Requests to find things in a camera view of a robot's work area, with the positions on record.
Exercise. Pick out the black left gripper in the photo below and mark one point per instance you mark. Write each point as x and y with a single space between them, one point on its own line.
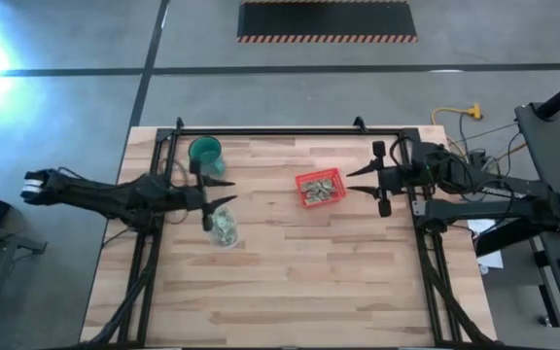
197 197

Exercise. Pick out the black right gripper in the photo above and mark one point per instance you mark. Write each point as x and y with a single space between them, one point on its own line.
392 180

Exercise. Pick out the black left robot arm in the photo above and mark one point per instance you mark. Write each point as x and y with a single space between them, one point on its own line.
105 194

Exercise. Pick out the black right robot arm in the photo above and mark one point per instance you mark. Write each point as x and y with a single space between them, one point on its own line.
479 209

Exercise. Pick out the clear plastic container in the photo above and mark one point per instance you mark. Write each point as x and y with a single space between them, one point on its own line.
231 216

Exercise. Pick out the orange plastic slotted basket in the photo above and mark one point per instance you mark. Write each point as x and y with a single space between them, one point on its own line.
340 192

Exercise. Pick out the green plastic cup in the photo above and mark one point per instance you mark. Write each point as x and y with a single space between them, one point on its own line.
209 146

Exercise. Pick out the white paper sheet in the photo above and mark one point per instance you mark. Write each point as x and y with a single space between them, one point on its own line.
491 260

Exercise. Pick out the black support beam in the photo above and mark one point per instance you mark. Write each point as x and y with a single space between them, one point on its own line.
503 243

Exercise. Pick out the black hazard-striped floor mat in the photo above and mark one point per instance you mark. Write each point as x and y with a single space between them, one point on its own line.
326 19

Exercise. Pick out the dark desk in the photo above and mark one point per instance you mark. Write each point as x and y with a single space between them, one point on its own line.
557 146

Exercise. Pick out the dark equipment stand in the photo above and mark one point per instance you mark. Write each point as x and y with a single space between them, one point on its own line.
17 240

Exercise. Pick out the caster wheel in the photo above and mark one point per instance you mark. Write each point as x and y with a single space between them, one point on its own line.
545 321

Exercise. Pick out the black curved bracket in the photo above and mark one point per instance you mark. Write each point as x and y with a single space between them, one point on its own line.
179 123
359 124

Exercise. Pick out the black metal table frame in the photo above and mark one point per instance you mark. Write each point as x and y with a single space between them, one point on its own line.
285 131

